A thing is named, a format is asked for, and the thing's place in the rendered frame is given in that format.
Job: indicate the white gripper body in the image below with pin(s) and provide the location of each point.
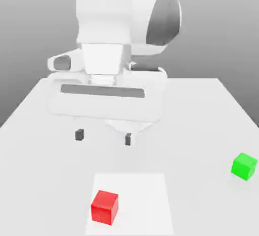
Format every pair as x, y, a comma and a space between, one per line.
105, 106

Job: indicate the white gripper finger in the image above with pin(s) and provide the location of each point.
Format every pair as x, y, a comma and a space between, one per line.
79, 135
127, 139

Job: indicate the small red cube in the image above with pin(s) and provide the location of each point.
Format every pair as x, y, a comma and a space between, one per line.
104, 207

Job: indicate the small green cube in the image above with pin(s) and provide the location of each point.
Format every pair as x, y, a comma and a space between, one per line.
243, 166

